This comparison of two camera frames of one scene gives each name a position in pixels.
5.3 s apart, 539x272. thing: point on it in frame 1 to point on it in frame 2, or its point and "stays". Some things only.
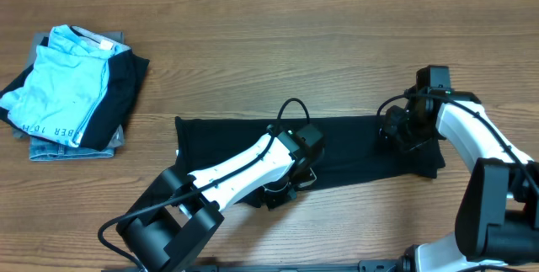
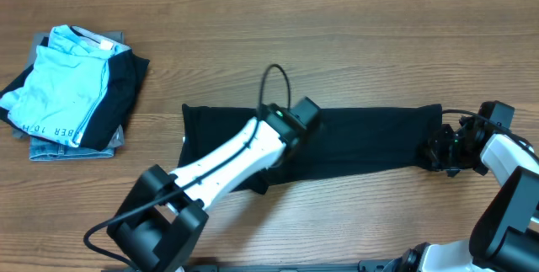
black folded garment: [126, 72] stays
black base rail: [363, 265] stays
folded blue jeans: [42, 149] stays
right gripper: [396, 136] to [438, 151]
